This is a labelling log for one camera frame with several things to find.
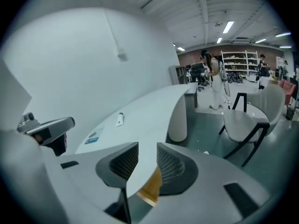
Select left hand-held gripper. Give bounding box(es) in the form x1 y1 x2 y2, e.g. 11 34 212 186
16 112 76 158

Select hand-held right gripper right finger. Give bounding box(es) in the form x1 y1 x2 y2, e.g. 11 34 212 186
140 142 269 224

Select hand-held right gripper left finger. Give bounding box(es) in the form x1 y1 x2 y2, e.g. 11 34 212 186
58 141 139 224

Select card with blue print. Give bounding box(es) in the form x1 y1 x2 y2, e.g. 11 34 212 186
84 127 105 146

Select wooden drawer white ribbed front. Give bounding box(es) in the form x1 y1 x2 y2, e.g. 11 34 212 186
136 166 164 207

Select white tube with black cap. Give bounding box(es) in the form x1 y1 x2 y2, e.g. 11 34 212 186
116 112 125 127

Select white kidney-shaped table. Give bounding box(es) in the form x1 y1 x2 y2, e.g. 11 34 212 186
74 82 199 197

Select person's left hand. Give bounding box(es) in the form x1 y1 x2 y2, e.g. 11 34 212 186
34 133 45 146

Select grey upholstered chair black legs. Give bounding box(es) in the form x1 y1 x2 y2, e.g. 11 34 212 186
218 84 286 168

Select grey cabinet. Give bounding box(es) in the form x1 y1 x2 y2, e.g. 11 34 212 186
168 65 187 85

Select white storage shelf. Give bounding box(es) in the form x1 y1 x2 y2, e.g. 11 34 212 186
221 50 259 76

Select pink armchair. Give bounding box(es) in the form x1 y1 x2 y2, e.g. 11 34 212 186
279 78 298 102

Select group of ceiling strip lights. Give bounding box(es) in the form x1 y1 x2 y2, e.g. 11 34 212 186
176 20 292 52

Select white wall junction box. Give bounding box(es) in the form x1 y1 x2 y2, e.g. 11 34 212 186
117 48 129 62

